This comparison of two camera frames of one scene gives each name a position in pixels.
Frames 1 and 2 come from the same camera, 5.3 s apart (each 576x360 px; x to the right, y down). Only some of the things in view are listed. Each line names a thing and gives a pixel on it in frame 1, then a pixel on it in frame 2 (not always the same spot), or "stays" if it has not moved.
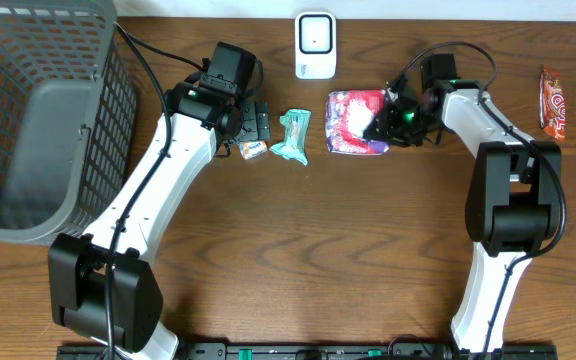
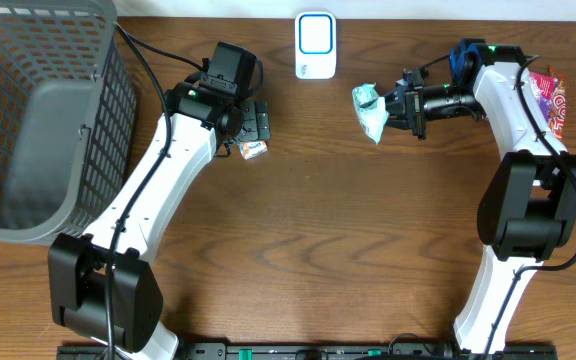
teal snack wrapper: (296, 124) -> (371, 109)
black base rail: (223, 351) stays
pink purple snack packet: (348, 115) -> (543, 86)
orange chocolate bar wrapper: (552, 107) stays
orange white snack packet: (249, 150) stays
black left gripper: (257, 121) stays
